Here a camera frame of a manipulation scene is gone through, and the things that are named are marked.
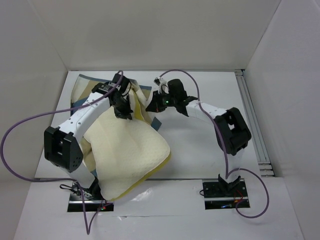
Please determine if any cream and yellow pillow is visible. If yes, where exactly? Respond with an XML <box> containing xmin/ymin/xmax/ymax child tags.
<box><xmin>80</xmin><ymin>83</ymin><xmax>171</xmax><ymax>201</ymax></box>

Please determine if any blue beige patchwork pillowcase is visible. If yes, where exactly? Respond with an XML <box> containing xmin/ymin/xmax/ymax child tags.
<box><xmin>70</xmin><ymin>74</ymin><xmax>162</xmax><ymax>177</ymax></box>

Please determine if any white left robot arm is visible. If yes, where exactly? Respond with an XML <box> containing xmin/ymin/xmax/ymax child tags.
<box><xmin>44</xmin><ymin>73</ymin><xmax>133</xmax><ymax>200</ymax></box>

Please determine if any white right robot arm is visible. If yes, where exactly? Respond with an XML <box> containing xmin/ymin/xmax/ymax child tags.
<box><xmin>146</xmin><ymin>77</ymin><xmax>252</xmax><ymax>196</ymax></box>

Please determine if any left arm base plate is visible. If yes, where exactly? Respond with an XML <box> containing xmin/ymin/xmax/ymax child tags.
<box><xmin>59</xmin><ymin>182</ymin><xmax>114</xmax><ymax>213</ymax></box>

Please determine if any aluminium rail front edge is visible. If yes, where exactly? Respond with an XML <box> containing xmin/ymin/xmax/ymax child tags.
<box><xmin>30</xmin><ymin>177</ymin><xmax>218</xmax><ymax>183</ymax></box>

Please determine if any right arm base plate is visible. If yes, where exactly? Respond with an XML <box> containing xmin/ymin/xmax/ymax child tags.
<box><xmin>199</xmin><ymin>179</ymin><xmax>251</xmax><ymax>210</ymax></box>

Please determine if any aluminium rail right side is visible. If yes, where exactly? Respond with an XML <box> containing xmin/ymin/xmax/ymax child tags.
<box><xmin>235</xmin><ymin>69</ymin><xmax>275</xmax><ymax>178</ymax></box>

